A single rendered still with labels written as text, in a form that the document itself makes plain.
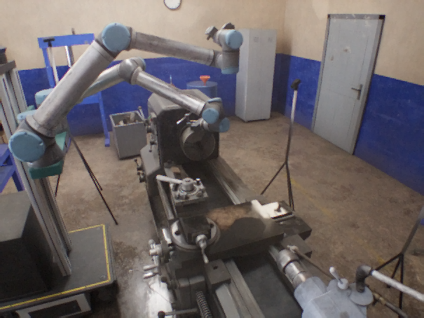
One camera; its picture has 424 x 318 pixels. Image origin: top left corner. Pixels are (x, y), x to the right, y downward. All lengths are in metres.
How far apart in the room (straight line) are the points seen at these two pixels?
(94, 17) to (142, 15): 0.81
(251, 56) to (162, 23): 1.76
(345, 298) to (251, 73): 4.79
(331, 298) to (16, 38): 5.35
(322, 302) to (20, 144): 1.29
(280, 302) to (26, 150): 1.37
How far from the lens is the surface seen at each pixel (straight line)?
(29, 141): 1.30
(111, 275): 2.14
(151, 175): 2.26
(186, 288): 1.41
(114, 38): 1.21
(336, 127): 5.00
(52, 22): 5.29
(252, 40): 5.32
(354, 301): 1.00
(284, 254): 1.10
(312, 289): 1.00
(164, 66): 5.34
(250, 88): 5.44
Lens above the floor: 1.92
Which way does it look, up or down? 28 degrees down
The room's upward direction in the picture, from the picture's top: straight up
